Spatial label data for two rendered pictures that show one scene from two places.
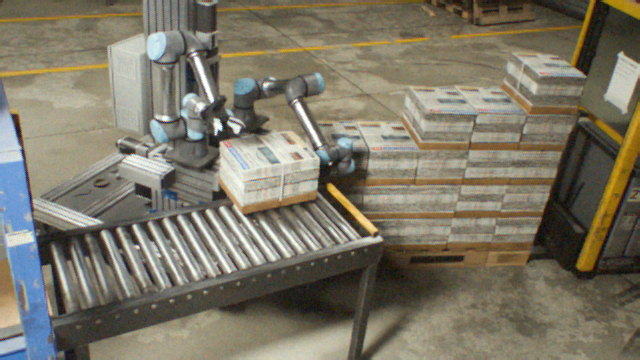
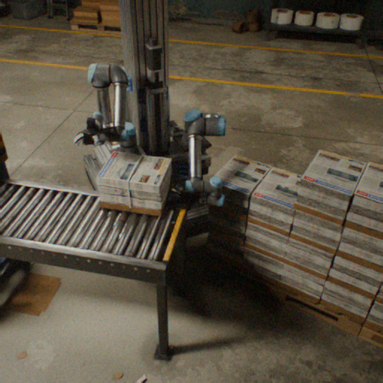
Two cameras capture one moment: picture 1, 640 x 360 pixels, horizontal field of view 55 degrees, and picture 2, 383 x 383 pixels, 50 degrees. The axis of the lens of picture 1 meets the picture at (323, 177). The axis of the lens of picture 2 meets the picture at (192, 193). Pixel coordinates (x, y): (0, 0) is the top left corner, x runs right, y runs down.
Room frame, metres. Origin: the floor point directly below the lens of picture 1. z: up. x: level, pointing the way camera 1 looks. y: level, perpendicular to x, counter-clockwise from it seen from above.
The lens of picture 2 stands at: (1.26, -1.35, 2.38)
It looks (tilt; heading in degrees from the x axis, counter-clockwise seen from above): 38 degrees down; 43
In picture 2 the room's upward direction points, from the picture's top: 1 degrees clockwise
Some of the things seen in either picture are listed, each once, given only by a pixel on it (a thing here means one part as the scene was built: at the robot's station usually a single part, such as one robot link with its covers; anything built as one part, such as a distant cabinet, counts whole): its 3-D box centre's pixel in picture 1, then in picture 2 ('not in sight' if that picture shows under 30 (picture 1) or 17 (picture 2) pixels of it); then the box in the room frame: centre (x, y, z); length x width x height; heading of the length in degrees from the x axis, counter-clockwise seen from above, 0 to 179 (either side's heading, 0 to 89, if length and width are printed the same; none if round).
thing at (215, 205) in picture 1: (194, 218); (84, 198); (2.29, 0.56, 0.74); 1.34 x 0.05 x 0.12; 122
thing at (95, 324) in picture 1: (236, 286); (47, 254); (1.87, 0.29, 0.74); 1.34 x 0.05 x 0.12; 122
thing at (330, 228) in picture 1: (321, 219); (150, 233); (2.35, -0.01, 0.77); 0.47 x 0.05 x 0.05; 32
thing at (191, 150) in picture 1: (193, 143); (129, 147); (2.76, 0.68, 0.87); 0.15 x 0.15 x 0.10
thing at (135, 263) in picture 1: (134, 261); (15, 212); (1.90, 0.70, 0.77); 0.47 x 0.05 x 0.05; 32
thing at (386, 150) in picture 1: (399, 196); (293, 241); (3.23, -0.47, 0.42); 1.17 x 0.39 x 0.83; 103
